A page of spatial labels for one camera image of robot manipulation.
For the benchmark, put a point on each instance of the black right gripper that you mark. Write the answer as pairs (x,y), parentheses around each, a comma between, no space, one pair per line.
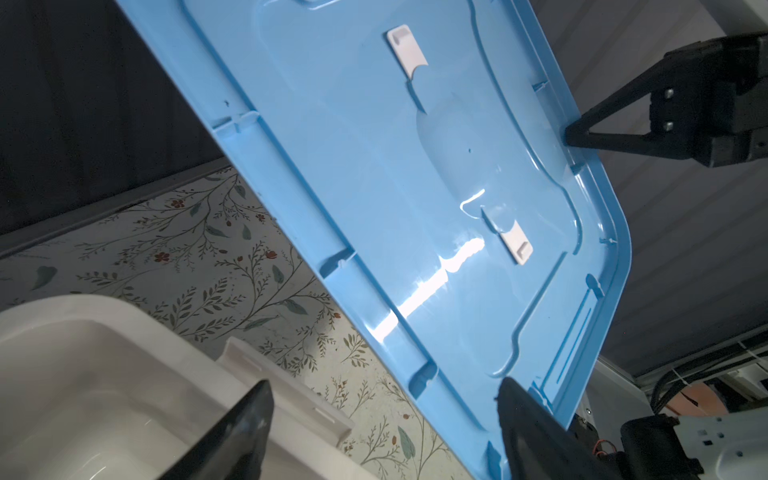
(708,102)

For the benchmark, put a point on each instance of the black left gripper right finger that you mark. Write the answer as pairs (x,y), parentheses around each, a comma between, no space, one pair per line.
(536,446)

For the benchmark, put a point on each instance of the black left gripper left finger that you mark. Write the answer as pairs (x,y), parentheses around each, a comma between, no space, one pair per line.
(235,447)

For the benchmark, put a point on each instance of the blue plastic bin lid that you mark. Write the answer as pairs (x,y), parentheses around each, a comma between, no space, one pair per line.
(413,153)

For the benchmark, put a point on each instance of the beige plastic storage bin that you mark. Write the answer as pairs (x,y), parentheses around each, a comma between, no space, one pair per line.
(94,388)

